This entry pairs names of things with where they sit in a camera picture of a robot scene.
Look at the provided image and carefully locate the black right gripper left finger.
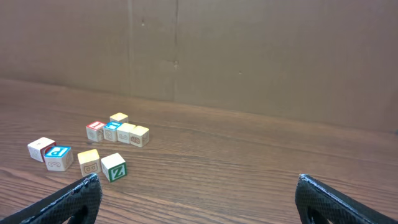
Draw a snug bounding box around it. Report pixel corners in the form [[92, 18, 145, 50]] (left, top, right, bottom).
[[1, 173, 102, 224]]

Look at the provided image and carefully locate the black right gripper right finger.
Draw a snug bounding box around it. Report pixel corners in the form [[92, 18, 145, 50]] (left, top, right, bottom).
[[295, 174, 397, 224]]

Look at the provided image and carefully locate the yellow mushroom wooden block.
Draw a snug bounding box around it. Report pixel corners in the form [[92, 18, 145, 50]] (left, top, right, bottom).
[[77, 149, 101, 177]]

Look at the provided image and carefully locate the green Z wooden block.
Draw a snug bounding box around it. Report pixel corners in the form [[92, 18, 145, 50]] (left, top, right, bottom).
[[101, 153, 127, 182]]

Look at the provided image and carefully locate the blue P wooden block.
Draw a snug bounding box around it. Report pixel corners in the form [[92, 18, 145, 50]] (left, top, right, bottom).
[[44, 146, 74, 172]]

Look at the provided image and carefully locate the M letter wooden block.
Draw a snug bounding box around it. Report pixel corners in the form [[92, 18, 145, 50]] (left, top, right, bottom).
[[27, 137, 57, 162]]

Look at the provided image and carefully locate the red I wooden block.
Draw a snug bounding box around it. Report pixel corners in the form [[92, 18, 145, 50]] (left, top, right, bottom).
[[86, 121, 106, 142]]

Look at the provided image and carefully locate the blue letter wooden block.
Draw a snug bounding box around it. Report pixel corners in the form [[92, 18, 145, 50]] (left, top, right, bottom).
[[103, 121, 122, 142]]

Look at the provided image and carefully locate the yellow top middle block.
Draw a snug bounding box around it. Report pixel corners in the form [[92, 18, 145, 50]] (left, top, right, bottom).
[[117, 123, 136, 144]]

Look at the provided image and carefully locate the yellow pineapple wooden block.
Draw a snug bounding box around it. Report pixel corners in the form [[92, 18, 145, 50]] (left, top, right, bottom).
[[130, 126, 150, 147]]

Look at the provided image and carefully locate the yellow back wooden block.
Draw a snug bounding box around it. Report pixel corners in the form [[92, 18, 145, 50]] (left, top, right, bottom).
[[109, 113, 129, 123]]

